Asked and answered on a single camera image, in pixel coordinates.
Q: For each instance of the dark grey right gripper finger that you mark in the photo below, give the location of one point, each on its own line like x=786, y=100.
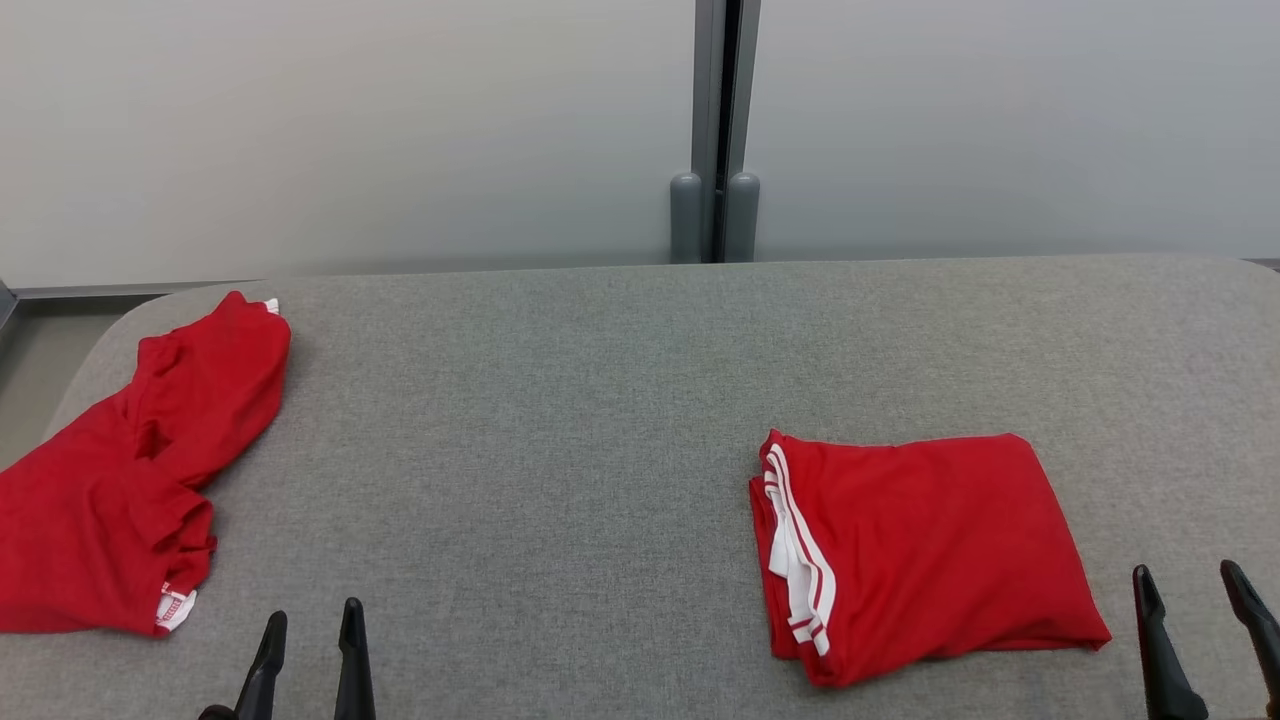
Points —
x=1165, y=670
x=1262, y=635

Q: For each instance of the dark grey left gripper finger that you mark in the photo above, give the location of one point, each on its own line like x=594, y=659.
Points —
x=262, y=680
x=354, y=670

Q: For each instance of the red shorts with number print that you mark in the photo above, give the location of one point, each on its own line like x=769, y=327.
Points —
x=90, y=500

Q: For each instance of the red garment with white stripes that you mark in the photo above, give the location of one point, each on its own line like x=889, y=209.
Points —
x=930, y=550

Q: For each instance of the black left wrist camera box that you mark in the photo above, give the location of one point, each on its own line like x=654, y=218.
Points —
x=215, y=714

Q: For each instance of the grey metal partition post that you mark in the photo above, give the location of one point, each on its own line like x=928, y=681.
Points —
x=712, y=100

